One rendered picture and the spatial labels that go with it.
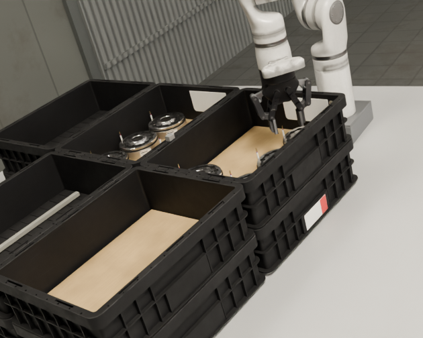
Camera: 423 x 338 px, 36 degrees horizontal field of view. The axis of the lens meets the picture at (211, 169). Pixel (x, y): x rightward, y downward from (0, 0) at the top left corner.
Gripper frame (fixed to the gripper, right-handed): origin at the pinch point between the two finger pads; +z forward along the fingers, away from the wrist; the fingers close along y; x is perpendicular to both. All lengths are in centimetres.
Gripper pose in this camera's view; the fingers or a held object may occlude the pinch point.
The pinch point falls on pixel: (287, 123)
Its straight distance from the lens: 149.3
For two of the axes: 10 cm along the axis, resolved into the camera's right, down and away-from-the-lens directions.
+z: 2.3, 8.6, 4.5
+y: -9.5, 3.0, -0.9
